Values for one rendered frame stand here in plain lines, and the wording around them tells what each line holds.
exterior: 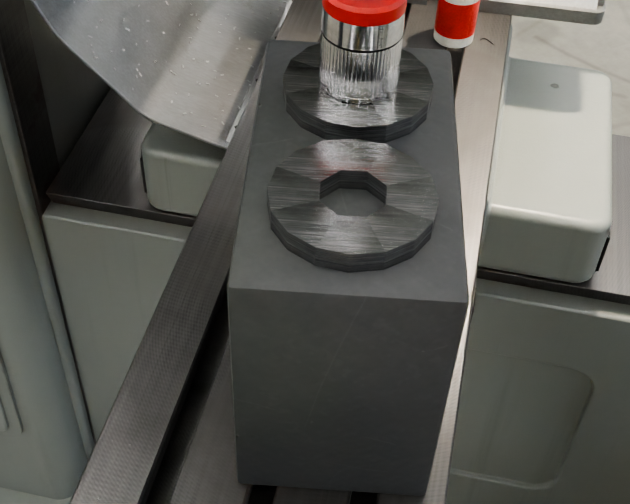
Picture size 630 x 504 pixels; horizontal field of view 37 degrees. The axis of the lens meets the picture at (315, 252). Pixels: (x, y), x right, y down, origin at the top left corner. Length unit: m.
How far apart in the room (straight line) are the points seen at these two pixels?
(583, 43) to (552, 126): 1.74
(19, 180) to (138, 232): 0.14
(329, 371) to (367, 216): 0.09
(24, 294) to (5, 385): 0.17
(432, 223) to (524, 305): 0.56
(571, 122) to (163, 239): 0.47
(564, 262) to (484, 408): 0.27
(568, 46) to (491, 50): 1.82
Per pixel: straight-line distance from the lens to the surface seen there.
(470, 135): 0.87
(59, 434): 1.40
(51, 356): 1.28
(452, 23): 0.96
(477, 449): 1.28
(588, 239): 0.98
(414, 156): 0.54
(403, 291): 0.47
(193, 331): 0.69
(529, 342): 1.09
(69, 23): 0.96
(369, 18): 0.52
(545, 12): 1.04
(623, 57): 2.80
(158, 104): 0.97
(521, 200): 0.98
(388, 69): 0.55
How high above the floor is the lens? 1.48
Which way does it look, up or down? 46 degrees down
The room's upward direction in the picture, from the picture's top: 3 degrees clockwise
